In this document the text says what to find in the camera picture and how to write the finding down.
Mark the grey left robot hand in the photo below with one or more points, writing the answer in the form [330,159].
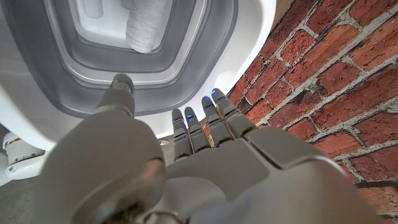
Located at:
[217,180]

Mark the white thread spool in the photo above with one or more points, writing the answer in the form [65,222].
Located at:
[144,28]

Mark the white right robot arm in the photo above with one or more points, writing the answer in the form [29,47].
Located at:
[21,155]

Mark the white grey collapsible bucket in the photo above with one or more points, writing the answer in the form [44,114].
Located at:
[202,62]

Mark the red brick print backdrop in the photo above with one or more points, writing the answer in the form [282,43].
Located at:
[326,77]

